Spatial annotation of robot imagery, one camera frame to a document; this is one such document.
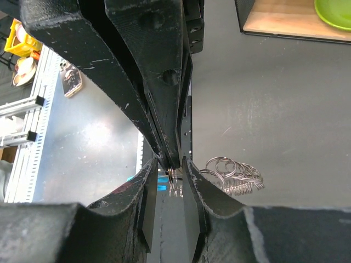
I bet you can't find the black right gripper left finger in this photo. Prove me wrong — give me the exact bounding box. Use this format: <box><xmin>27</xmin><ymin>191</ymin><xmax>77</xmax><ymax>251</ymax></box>
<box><xmin>1</xmin><ymin>159</ymin><xmax>158</xmax><ymax>262</ymax></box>

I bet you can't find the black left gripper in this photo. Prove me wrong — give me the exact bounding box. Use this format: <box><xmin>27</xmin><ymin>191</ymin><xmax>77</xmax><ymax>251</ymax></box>
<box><xmin>105</xmin><ymin>0</ymin><xmax>205</xmax><ymax>168</ymax></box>

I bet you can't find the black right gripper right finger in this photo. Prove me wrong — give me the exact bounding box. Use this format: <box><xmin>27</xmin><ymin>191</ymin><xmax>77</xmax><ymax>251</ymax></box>
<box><xmin>182</xmin><ymin>158</ymin><xmax>350</xmax><ymax>262</ymax></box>

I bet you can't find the yellow plastic bin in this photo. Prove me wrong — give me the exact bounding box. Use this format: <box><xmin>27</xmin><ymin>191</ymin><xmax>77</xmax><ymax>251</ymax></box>
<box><xmin>4</xmin><ymin>19</ymin><xmax>42</xmax><ymax>57</ymax></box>

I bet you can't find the phone with patterned case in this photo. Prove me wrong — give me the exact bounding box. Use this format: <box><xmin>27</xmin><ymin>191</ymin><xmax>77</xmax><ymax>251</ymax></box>
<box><xmin>59</xmin><ymin>60</ymin><xmax>83</xmax><ymax>98</ymax></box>

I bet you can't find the wooden shelf board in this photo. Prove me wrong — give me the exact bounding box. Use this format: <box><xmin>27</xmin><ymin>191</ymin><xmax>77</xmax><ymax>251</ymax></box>
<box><xmin>237</xmin><ymin>1</ymin><xmax>350</xmax><ymax>43</ymax></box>

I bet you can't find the grey slotted cable duct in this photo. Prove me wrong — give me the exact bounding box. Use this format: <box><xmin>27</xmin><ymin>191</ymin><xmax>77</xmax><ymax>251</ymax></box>
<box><xmin>4</xmin><ymin>46</ymin><xmax>60</xmax><ymax>203</ymax></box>

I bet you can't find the black wire shelf rack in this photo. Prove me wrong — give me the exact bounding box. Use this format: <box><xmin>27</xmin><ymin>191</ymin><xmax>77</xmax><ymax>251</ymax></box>
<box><xmin>235</xmin><ymin>0</ymin><xmax>350</xmax><ymax>44</ymax></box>

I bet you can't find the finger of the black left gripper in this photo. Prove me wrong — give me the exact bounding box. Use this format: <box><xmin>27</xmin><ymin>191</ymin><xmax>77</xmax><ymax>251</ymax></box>
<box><xmin>19</xmin><ymin>0</ymin><xmax>170</xmax><ymax>168</ymax></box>

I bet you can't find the green plate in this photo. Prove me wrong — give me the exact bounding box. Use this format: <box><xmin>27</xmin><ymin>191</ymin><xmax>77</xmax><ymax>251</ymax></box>
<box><xmin>314</xmin><ymin>0</ymin><xmax>350</xmax><ymax>31</ymax></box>

